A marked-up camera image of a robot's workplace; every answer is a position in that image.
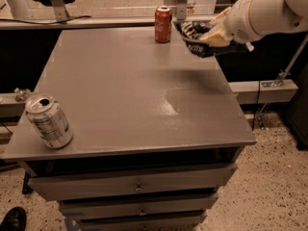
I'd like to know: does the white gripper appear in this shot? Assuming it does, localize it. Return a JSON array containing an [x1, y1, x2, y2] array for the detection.
[[199, 0, 263, 47]]

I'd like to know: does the blue chip bag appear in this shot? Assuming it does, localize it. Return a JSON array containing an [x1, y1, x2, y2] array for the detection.
[[174, 21, 249, 58]]

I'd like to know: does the red coke can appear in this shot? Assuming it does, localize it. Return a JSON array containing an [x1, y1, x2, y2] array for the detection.
[[155, 6, 172, 43]]

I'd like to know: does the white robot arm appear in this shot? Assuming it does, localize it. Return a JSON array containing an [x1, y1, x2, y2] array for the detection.
[[199, 0, 308, 47]]

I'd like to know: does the silver green soda can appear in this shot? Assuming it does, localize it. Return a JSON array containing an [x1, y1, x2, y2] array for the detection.
[[25, 93, 73, 149]]

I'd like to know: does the bottom grey drawer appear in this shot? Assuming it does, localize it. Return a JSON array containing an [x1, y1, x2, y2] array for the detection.
[[78, 211, 206, 231]]

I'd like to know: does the grey drawer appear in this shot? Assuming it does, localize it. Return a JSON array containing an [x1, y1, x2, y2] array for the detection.
[[29, 163, 237, 200], [60, 192, 218, 220], [78, 211, 206, 231]]

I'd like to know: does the small shiny metal clamp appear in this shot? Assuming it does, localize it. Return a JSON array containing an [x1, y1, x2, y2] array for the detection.
[[14, 88, 31, 102]]

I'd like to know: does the white pipe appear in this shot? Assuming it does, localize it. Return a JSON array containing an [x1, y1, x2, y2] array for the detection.
[[5, 0, 33, 19]]

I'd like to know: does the top grey drawer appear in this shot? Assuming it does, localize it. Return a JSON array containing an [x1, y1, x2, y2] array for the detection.
[[29, 163, 237, 200]]

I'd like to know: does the middle grey drawer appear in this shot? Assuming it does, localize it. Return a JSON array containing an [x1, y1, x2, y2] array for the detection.
[[60, 192, 218, 220]]

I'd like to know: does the black shoe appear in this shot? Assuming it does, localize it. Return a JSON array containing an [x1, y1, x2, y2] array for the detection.
[[0, 207, 27, 231]]

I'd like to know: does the metal bracket post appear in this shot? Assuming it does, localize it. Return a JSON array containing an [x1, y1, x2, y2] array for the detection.
[[163, 0, 191, 21]]

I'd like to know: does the black cable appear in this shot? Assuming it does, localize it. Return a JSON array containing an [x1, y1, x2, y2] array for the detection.
[[0, 14, 92, 26]]

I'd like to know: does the grey metal rail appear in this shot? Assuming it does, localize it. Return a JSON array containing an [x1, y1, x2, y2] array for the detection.
[[0, 14, 225, 31]]

